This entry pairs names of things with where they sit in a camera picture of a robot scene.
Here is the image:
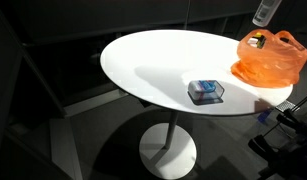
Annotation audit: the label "small white bottle orange label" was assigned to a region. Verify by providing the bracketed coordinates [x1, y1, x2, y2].
[247, 37, 259, 47]

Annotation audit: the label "amber bottle yellow cap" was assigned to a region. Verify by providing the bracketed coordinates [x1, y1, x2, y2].
[253, 32, 267, 50]

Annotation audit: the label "orange plastic bag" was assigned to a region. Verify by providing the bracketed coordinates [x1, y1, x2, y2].
[230, 28, 307, 89]

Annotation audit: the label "clear plastic box blue contents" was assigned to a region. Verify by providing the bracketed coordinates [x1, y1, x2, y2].
[187, 79, 226, 106]

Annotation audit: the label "perforated metal plate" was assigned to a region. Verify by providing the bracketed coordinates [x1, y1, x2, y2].
[275, 99, 301, 113]

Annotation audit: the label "white round table pedestal base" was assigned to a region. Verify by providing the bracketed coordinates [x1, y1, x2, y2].
[138, 110, 198, 180]

